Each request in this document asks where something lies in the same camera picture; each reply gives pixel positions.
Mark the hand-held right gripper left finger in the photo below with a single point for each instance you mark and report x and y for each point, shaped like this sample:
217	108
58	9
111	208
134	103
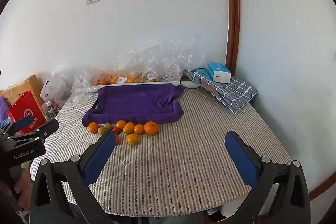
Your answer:
101	155

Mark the small red fruit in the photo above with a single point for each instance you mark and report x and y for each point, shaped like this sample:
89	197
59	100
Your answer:
116	130

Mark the folded blue plaid cloth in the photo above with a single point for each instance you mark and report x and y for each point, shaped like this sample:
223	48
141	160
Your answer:
231	95

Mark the white plastic bag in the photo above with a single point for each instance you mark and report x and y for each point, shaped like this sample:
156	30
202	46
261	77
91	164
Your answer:
53	88

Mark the clear bag of brown fruits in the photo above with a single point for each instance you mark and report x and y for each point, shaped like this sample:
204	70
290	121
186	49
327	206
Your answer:
155	77

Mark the purple towel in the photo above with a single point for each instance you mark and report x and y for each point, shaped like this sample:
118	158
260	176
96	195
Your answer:
136	106

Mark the crumpled clear plastic bag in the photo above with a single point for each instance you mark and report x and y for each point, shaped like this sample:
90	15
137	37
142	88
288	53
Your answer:
81	85

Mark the brown wooden door frame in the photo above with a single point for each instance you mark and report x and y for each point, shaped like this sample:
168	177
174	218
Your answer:
232	16

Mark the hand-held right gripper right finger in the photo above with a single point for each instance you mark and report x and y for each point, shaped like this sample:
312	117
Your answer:
241	158

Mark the blue and white tissue packet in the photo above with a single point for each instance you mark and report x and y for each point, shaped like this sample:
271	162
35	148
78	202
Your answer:
220	73

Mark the oval orange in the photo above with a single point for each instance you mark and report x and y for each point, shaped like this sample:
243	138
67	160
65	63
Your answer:
129	127

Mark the person's left hand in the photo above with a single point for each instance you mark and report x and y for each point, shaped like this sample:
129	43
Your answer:
25	187

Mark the brown cardboard box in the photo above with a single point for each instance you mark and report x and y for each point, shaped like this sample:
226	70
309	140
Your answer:
31	85

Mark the red paper bag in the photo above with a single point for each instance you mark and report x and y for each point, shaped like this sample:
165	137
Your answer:
25	111

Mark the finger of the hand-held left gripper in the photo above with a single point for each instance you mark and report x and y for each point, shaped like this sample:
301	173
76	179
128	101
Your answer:
39	133
22	124

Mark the striped quilted cover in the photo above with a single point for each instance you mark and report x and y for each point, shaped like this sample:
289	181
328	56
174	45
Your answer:
183	161

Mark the large orange with stem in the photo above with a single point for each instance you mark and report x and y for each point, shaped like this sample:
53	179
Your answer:
151	127

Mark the clear bag of oranges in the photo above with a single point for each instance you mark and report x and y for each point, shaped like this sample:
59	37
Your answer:
110	79

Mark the small bottle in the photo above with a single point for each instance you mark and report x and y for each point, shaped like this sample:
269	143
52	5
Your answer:
51	109

